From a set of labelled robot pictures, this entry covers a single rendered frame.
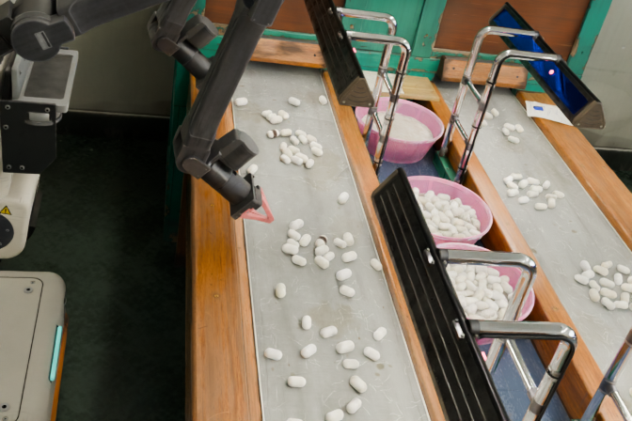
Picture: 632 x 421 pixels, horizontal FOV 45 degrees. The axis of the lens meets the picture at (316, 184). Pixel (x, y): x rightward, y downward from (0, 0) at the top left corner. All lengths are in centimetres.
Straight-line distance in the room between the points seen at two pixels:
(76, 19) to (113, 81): 202
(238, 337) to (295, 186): 58
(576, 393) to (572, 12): 142
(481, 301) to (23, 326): 116
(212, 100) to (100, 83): 193
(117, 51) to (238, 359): 207
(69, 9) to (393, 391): 87
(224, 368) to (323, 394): 18
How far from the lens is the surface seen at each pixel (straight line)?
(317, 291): 160
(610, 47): 381
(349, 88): 164
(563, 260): 194
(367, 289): 164
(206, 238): 165
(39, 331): 213
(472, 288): 174
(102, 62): 329
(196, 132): 146
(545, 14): 264
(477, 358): 101
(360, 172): 197
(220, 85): 141
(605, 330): 179
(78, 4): 131
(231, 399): 134
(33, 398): 198
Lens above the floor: 178
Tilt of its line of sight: 33 degrees down
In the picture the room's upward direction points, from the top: 12 degrees clockwise
